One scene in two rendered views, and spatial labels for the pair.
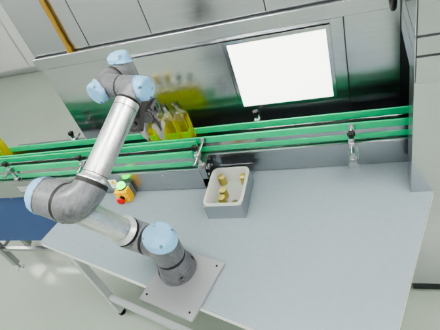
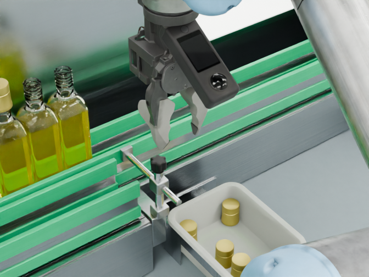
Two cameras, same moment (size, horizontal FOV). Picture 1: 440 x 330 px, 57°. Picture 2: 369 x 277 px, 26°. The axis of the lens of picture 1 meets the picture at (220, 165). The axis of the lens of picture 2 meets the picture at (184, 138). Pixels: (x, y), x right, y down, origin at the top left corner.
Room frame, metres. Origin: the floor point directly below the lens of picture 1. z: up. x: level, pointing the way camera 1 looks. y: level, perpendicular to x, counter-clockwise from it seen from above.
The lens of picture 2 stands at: (0.89, 0.96, 1.87)
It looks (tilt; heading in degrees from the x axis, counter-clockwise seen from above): 38 degrees down; 298
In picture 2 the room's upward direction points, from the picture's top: straight up
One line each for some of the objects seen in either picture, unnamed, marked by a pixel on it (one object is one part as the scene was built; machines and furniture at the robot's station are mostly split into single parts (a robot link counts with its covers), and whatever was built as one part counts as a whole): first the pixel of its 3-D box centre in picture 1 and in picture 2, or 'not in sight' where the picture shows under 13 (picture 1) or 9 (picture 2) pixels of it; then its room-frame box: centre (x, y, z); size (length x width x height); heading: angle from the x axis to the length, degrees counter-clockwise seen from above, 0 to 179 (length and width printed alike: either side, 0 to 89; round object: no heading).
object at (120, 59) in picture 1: (122, 68); not in sight; (1.33, 0.19, 1.48); 0.09 x 0.08 x 0.11; 138
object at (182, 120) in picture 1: (186, 129); (71, 143); (1.59, 0.09, 0.99); 0.06 x 0.06 x 0.21; 63
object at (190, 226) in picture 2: (222, 179); (188, 233); (1.40, 0.01, 0.79); 0.04 x 0.04 x 0.04
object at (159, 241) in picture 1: (161, 243); not in sight; (1.03, 0.30, 0.93); 0.13 x 0.12 x 0.14; 48
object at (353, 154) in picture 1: (352, 150); not in sight; (1.16, -0.51, 0.90); 0.17 x 0.05 x 0.23; 154
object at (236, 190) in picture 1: (228, 191); (234, 245); (1.30, 0.01, 0.80); 0.22 x 0.17 x 0.09; 154
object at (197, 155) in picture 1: (199, 153); (151, 179); (1.44, 0.07, 0.95); 0.17 x 0.03 x 0.12; 154
